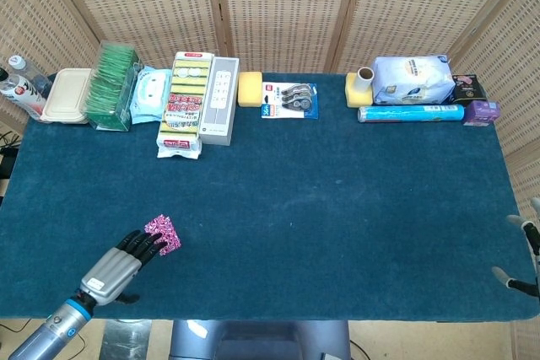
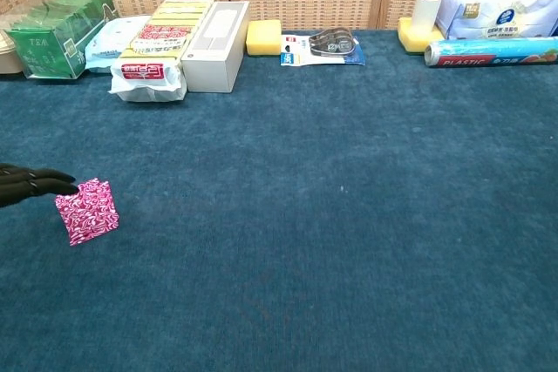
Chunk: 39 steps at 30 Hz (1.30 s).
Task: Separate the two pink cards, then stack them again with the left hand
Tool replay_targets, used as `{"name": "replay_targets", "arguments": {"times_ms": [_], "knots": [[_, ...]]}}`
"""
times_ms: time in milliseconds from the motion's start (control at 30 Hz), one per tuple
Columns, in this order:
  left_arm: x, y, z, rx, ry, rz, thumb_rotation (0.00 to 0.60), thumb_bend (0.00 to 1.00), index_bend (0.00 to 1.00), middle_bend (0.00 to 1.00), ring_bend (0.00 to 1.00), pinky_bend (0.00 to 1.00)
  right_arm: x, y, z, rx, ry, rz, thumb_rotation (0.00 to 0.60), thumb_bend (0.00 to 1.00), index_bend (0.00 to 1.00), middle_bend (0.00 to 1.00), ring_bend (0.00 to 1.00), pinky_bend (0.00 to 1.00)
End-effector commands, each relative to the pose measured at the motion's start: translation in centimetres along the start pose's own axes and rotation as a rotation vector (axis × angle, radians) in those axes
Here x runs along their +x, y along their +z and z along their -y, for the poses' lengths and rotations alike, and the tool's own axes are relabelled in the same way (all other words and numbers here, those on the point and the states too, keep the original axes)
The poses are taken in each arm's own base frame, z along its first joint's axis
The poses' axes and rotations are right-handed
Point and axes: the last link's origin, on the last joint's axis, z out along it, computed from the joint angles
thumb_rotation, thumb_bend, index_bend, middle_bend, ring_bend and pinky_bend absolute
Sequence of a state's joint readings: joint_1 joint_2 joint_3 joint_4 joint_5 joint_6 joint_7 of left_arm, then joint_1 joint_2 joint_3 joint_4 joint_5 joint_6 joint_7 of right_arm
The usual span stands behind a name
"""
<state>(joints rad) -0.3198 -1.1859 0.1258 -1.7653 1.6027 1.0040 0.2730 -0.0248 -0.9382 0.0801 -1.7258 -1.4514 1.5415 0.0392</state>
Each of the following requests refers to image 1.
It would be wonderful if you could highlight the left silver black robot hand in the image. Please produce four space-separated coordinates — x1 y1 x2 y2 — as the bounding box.
78 228 169 307

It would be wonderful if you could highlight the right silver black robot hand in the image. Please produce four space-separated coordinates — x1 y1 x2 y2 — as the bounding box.
491 196 540 298

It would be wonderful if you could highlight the pink patterned card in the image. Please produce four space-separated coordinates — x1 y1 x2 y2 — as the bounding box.
143 214 182 257

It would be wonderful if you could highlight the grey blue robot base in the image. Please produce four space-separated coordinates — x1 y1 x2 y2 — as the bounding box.
170 320 352 360

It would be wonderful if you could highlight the shiny metal floor plate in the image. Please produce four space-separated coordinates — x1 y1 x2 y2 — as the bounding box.
100 320 153 360

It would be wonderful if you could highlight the small purple box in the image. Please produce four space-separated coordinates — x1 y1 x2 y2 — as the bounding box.
462 99 502 127

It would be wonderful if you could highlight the black box pink print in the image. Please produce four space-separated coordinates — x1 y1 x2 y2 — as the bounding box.
451 73 484 107

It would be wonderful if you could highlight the light blue wet wipes pack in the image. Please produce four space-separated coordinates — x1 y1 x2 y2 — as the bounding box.
129 65 174 126

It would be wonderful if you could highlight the beige lidded lunch box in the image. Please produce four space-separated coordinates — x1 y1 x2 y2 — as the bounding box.
40 67 95 126

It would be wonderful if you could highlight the green tea bag box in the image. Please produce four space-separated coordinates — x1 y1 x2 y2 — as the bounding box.
84 40 140 132

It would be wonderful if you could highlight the yellow green sponge multipack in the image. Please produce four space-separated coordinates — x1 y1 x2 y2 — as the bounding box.
155 51 217 160

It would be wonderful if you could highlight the blue plastic wrap roll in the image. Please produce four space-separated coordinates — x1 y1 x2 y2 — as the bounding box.
357 104 466 124

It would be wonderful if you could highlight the white bottle red black label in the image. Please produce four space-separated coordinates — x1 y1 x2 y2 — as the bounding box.
0 67 48 121

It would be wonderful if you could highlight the white power strip box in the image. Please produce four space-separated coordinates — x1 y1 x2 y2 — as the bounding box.
197 56 240 148

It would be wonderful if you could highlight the blue white tissue pack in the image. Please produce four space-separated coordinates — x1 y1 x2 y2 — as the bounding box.
370 54 459 107

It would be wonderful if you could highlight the teal carpet table mat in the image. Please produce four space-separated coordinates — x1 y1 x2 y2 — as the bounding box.
0 72 540 322

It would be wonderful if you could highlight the clear bottle white cap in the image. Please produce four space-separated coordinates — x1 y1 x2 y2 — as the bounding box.
8 54 54 95

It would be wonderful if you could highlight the plain yellow sponge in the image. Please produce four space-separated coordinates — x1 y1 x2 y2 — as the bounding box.
237 72 265 108
344 72 376 109

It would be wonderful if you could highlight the white roll cardboard core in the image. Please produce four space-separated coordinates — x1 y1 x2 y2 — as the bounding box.
357 67 375 92

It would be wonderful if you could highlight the correction tape blister pack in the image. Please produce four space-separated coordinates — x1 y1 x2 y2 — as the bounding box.
260 81 321 121

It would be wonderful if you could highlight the woven wooden folding screen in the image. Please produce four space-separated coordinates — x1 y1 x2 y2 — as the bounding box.
0 0 540 360

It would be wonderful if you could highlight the black floor cable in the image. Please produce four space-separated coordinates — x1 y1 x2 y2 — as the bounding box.
0 130 22 180

